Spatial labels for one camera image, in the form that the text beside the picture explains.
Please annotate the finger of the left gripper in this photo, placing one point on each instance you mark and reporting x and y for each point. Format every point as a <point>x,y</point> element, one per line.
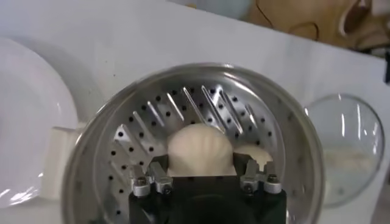
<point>387,68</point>

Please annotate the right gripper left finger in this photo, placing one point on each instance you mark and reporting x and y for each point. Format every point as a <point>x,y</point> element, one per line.
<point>152,182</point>

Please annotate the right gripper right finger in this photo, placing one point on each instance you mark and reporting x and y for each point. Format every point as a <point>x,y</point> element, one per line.
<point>262,181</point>

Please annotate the white steamed baozi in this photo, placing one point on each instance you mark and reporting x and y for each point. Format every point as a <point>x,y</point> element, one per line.
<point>199,149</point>
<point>256,152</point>

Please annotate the stainless steel steamer basket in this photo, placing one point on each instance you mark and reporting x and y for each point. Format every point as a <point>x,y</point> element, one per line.
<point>213,106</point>

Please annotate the round glass pot lid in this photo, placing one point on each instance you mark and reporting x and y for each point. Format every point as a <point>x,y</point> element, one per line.
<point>350,131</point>

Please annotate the round white plate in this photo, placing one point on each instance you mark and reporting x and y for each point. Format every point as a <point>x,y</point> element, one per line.
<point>30,121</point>

